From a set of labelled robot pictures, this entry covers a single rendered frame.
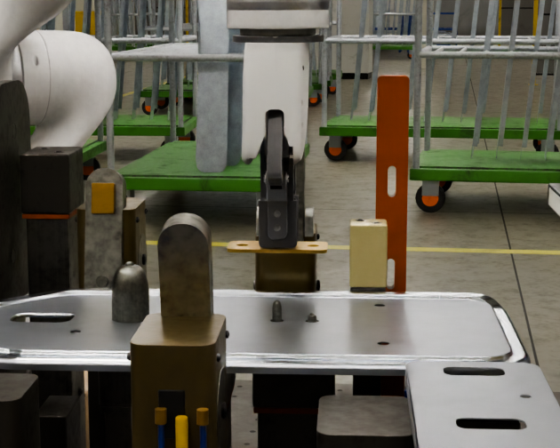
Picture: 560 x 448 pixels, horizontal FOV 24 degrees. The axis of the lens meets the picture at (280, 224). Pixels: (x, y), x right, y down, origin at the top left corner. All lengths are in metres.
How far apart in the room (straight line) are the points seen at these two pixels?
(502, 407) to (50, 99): 0.90
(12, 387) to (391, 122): 0.46
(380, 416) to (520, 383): 0.10
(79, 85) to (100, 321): 0.58
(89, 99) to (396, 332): 0.70
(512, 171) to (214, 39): 1.91
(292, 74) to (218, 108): 6.43
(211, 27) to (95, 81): 5.84
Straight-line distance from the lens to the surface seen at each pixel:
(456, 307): 1.17
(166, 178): 7.34
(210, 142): 7.47
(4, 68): 1.60
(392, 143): 1.23
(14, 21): 1.56
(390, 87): 1.23
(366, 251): 1.20
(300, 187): 1.22
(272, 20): 1.03
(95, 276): 1.26
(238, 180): 7.26
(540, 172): 7.74
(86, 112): 1.65
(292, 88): 1.03
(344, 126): 10.30
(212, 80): 7.47
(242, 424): 1.78
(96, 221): 1.26
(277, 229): 1.07
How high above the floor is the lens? 1.27
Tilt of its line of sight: 10 degrees down
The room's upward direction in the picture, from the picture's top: straight up
